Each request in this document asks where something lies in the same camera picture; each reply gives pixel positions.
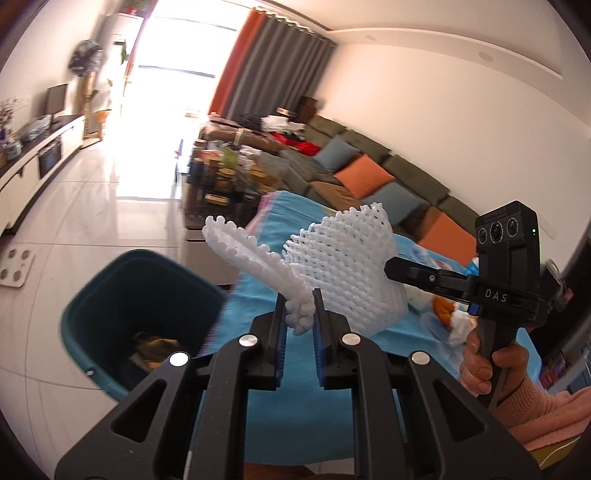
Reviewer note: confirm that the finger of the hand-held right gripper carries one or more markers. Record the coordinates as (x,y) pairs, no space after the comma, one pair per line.
(415,277)

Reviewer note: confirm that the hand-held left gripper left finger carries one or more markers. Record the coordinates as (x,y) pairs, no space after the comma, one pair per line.
(279,341)

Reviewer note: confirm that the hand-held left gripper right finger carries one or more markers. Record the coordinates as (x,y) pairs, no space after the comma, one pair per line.
(318,346)

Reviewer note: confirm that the orange peel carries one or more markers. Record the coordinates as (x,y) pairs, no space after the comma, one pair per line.
(443,311)

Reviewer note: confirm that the wide white foam net sleeve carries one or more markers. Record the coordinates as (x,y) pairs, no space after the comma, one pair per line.
(341,263)

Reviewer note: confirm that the narrow white foam net sleeve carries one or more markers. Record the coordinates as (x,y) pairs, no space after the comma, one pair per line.
(258,263)

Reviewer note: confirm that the teal plastic bin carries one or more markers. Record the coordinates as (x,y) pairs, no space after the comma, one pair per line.
(138,286)

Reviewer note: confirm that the person's right hand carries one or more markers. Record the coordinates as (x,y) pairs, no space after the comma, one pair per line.
(473,364)

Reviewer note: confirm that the orange cushion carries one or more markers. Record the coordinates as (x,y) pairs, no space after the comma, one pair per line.
(362,177)
(448,235)

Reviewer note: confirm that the white crumpled tissue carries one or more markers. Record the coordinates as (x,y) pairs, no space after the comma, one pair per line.
(461,325)

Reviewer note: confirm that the blue printed blanket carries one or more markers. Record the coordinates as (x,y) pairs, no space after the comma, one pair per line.
(295,415)

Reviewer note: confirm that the blue grey cushion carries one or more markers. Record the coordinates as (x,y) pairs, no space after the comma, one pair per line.
(337,154)
(397,203)

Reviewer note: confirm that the olive green sofa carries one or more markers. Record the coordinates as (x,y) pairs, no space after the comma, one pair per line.
(411,170)

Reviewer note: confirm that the brown crumpled paper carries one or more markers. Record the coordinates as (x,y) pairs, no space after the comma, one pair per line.
(157,348)

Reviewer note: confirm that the red cloth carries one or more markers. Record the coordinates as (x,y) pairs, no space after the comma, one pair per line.
(304,147)

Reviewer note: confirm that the dark brown box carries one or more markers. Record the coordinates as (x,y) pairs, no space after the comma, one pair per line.
(307,108)

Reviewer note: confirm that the white clothes pile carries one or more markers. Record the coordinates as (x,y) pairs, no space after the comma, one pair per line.
(279,123)

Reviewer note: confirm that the black clothes pile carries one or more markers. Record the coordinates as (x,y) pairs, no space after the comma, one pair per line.
(249,120)

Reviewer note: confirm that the grey curtain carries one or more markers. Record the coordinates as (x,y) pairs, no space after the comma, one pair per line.
(281,69)

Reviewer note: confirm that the white bathroom scale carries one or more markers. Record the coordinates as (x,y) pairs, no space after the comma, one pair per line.
(16,267)

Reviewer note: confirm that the orange curtain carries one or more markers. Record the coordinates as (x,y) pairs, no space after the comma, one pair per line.
(235,60)

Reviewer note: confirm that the white TV cabinet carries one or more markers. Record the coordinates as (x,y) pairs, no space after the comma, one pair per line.
(27,161)

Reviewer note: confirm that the black monitor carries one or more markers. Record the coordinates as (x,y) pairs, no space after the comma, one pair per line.
(56,99)

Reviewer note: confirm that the standing fan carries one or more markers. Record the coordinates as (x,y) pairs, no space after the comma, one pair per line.
(85,55)

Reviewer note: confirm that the white standing air conditioner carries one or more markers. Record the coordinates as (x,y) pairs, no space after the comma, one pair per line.
(124,27)

